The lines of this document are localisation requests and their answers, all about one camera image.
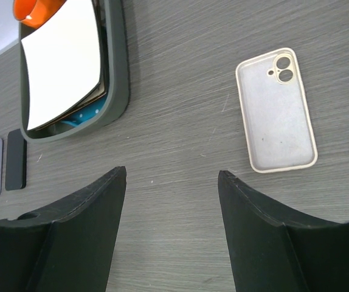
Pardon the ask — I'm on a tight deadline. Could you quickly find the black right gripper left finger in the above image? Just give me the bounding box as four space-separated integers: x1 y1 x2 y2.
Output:
0 166 126 291

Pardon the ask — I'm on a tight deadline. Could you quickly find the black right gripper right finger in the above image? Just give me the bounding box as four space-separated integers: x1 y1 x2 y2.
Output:
218 170 349 291

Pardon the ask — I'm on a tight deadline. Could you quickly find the black bare phone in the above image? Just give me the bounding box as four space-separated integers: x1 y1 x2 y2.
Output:
5 129 27 191

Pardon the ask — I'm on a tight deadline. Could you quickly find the blue dotted plate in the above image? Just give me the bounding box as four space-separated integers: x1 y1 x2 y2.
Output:
61 97 106 127

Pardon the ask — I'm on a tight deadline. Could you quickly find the white square plate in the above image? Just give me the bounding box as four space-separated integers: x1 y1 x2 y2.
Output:
21 0 101 130

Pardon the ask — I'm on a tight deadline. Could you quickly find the orange mug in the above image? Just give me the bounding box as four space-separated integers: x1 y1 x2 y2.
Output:
13 0 66 29

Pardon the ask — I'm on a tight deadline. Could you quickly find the dark green plastic tray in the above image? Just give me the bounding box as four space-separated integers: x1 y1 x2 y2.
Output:
18 1 130 142

